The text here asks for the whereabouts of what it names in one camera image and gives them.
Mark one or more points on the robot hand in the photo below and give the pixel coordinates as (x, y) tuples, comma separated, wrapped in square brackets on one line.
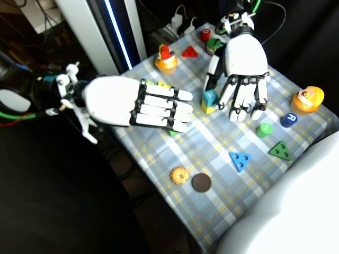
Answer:
[(246, 55), (111, 100)]

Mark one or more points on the teal cube block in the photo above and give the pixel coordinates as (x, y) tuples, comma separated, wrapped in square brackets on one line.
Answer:
[(211, 96)]

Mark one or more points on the green cube block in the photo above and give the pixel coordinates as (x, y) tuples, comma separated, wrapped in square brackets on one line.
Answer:
[(173, 133)]

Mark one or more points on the red cylinder block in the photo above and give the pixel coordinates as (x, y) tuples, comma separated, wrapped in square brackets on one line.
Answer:
[(206, 35)]

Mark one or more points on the yellow triangle block with holes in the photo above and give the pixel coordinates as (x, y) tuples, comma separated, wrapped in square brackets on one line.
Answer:
[(162, 85)]

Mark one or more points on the red triangle block with holes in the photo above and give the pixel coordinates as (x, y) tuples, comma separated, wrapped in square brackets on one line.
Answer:
[(190, 53)]

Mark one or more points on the white charger plug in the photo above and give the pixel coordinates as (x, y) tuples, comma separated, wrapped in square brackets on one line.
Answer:
[(177, 21), (190, 28)]

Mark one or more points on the toy cupcake with strawberries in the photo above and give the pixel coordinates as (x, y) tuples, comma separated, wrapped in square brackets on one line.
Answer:
[(167, 66)]

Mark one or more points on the toy cupcake with yellow topping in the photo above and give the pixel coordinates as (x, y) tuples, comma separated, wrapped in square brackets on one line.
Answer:
[(304, 105)]

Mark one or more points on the green cylinder block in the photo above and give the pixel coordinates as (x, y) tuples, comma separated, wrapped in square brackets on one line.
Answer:
[(263, 131)]

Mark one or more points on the blue cylinder block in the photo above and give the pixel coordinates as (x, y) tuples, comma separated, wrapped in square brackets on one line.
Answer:
[(288, 121)]

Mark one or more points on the white power strip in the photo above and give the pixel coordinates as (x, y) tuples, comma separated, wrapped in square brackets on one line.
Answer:
[(170, 31)]

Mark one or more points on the white column with blue light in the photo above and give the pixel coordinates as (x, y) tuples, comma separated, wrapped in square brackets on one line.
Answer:
[(76, 26)]

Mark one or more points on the green triangle block with holes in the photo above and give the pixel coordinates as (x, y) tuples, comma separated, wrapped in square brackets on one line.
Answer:
[(280, 150)]

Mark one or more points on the orange biscuit cookie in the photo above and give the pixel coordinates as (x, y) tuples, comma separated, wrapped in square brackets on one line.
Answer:
[(180, 176)]

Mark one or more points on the blue triangle block with holes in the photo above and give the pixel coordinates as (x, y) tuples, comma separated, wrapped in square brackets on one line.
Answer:
[(240, 160)]

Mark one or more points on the white box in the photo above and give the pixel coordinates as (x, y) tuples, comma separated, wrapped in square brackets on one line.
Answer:
[(39, 21)]

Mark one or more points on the brown chocolate cookie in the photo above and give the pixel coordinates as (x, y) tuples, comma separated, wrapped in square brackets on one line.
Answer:
[(201, 182)]

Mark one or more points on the blue plaid tablecloth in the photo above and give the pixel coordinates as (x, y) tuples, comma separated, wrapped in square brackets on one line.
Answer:
[(212, 201)]

